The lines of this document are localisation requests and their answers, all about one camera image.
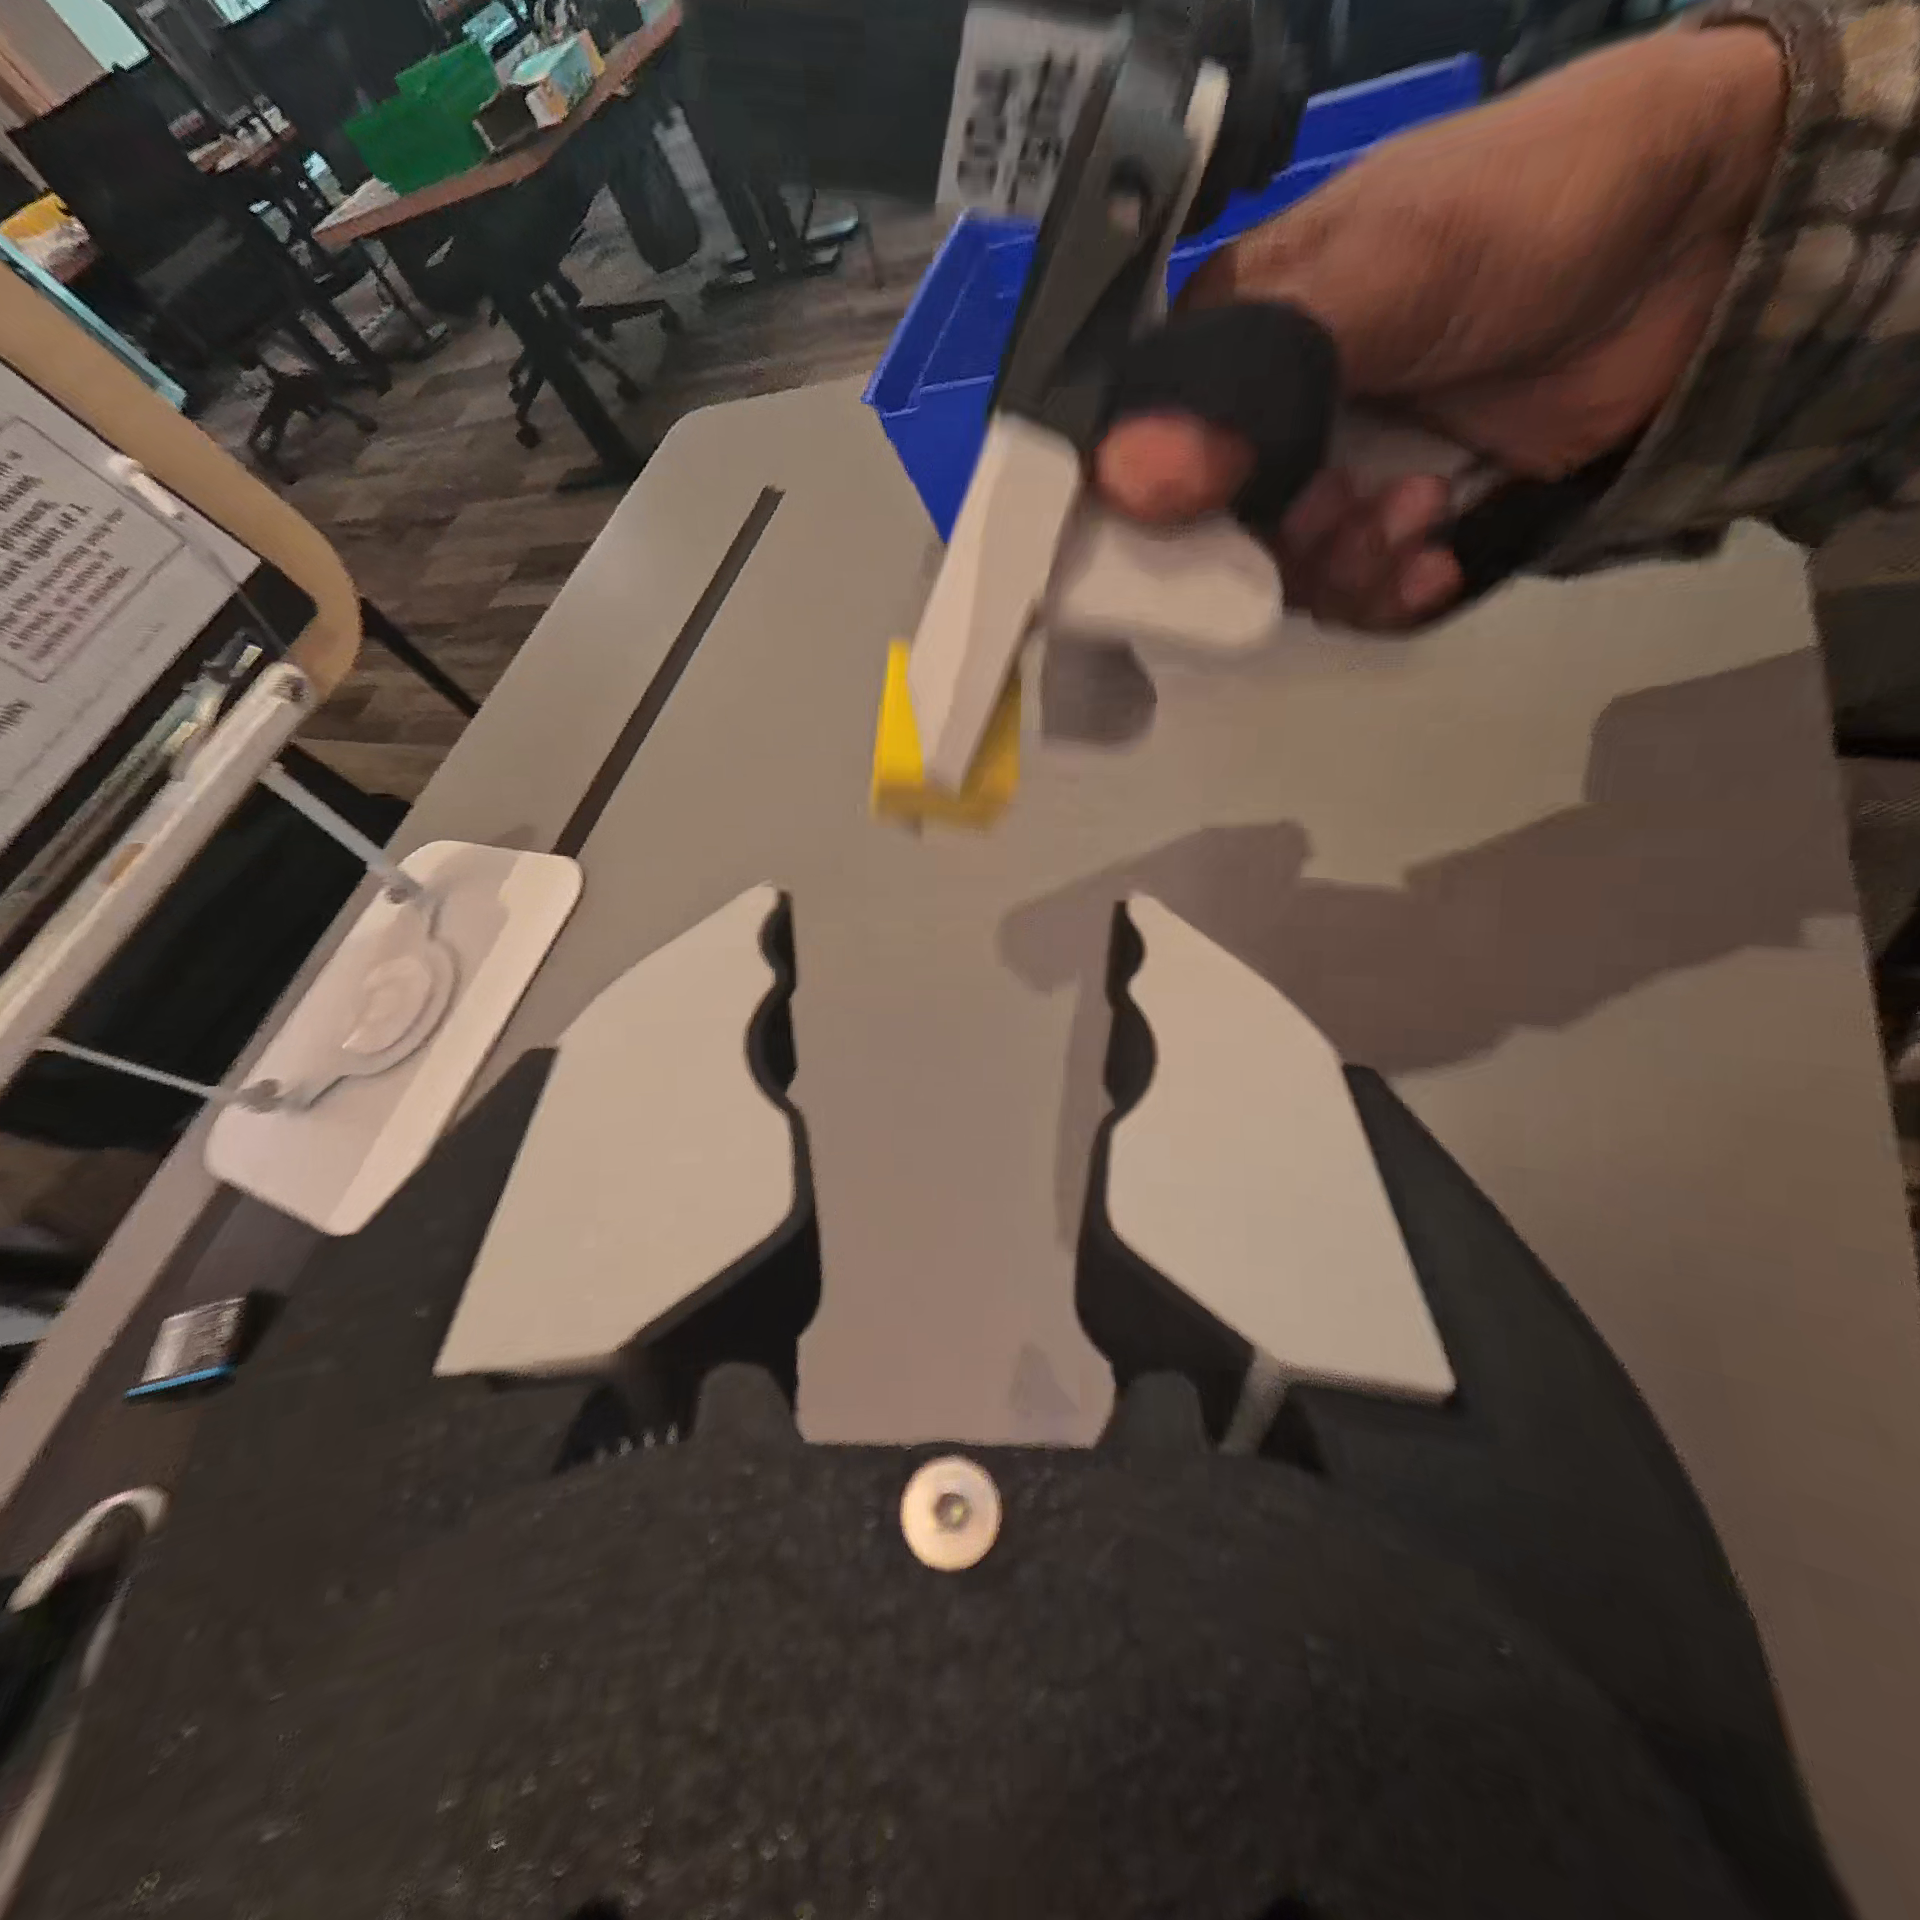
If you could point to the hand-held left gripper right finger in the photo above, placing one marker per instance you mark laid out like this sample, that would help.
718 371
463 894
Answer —
1277 1184

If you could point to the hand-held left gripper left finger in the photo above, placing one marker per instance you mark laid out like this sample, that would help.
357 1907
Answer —
645 1171

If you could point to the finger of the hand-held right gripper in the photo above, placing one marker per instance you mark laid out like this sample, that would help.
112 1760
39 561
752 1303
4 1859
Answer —
990 599

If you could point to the yellow cube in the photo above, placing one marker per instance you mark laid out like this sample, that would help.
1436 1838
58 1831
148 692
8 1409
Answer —
896 750

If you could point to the blue plastic bin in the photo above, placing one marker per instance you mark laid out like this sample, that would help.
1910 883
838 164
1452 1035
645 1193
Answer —
939 359

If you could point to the person's right hand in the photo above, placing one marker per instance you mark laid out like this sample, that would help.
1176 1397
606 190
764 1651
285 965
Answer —
1500 271

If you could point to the white tablet stand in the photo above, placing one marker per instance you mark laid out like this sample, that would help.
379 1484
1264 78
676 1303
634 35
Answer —
435 961

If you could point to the small black blue-edged device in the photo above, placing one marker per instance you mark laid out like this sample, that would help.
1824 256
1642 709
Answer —
192 1342

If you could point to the green plastic crate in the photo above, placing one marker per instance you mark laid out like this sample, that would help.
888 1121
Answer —
428 128

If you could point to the wooden desk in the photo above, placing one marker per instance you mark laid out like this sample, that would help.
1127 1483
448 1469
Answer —
375 216

